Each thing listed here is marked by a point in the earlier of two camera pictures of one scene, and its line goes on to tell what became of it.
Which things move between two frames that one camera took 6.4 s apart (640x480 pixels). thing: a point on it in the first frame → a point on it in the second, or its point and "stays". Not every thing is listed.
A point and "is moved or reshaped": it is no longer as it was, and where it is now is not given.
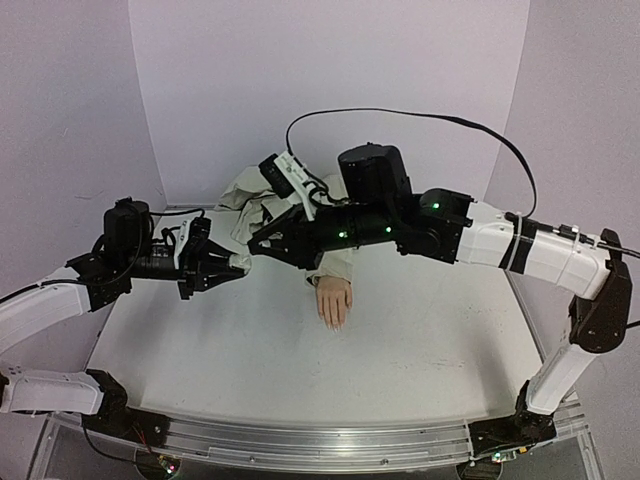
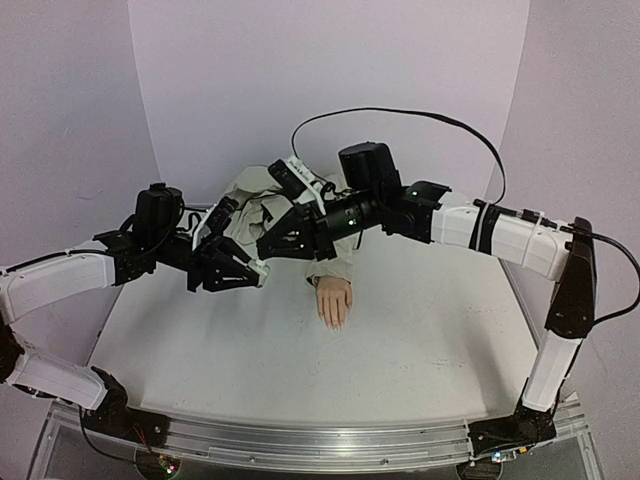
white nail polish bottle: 240,261 is moved or reshaped
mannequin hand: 334,297 stays
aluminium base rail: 364,442 stays
